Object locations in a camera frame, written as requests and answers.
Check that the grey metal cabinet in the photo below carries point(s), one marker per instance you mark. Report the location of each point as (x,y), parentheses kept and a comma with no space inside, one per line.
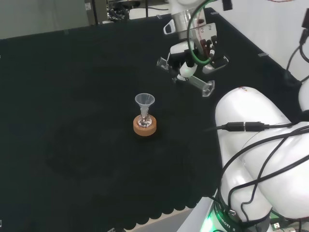
(95,12)

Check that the small round-bottom glass flask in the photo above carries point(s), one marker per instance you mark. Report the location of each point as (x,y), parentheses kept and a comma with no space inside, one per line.
(144,122)

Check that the black bench cloth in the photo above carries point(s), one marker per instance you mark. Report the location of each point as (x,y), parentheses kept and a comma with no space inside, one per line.
(72,108)

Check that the clear graduated cylinder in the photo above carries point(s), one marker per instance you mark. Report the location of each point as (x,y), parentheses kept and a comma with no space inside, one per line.
(205,85)

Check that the silver usb plug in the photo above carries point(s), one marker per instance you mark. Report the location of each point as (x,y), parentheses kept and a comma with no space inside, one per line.
(276,226)

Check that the grey cloth clip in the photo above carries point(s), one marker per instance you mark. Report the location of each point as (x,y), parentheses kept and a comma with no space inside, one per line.
(263,54)

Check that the clear plastic funnel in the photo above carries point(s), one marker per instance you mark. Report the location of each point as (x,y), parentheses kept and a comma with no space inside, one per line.
(144,99)

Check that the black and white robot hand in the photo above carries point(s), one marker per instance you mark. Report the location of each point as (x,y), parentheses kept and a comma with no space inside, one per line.
(178,49)

